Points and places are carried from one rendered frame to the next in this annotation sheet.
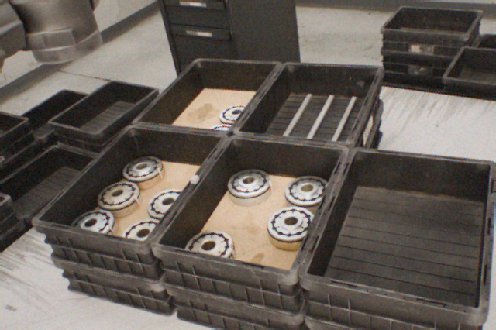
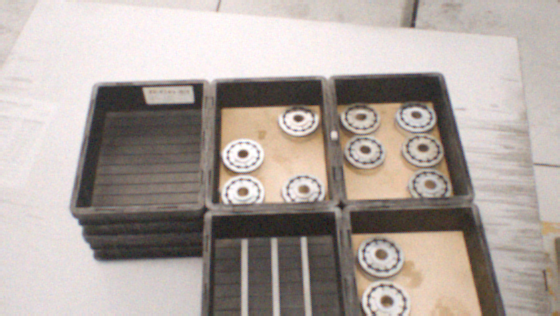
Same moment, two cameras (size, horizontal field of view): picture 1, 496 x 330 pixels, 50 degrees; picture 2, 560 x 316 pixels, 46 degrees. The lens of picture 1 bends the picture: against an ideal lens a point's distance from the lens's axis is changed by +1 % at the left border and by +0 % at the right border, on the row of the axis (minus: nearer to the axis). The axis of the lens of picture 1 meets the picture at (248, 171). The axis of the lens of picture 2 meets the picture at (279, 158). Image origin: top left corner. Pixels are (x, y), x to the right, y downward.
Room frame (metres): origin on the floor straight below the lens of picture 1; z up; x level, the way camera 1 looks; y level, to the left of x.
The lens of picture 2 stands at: (1.72, -0.48, 2.14)
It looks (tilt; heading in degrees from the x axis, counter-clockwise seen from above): 53 degrees down; 150
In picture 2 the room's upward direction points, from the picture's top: 1 degrees counter-clockwise
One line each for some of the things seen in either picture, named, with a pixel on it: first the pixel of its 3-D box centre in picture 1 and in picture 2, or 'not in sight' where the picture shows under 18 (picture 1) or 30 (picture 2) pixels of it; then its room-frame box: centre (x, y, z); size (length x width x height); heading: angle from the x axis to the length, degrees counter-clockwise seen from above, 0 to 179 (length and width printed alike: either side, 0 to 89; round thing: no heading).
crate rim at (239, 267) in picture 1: (257, 197); (270, 140); (0.85, -0.01, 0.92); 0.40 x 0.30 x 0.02; 152
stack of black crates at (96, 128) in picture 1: (119, 147); not in sight; (2.07, 0.56, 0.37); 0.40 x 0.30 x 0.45; 142
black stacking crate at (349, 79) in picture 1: (314, 118); (276, 304); (1.21, -0.20, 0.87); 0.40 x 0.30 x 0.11; 152
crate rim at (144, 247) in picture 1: (137, 179); (395, 136); (1.00, 0.26, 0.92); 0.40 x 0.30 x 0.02; 152
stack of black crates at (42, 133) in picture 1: (65, 141); not in sight; (2.31, 0.87, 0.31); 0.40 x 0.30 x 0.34; 142
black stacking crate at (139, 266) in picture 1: (143, 196); (393, 149); (1.00, 0.26, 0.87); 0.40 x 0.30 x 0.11; 152
